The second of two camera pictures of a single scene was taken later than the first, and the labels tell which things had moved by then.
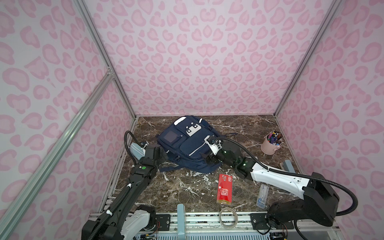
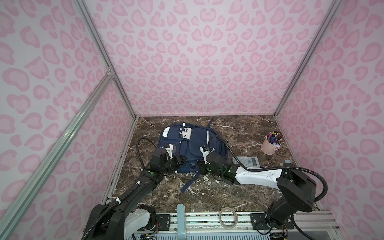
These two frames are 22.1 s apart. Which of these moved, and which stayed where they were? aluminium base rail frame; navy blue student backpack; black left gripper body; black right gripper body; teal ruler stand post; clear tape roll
Moved: navy blue student backpack; black right gripper body; black left gripper body
Stayed: clear tape roll; teal ruler stand post; aluminium base rail frame
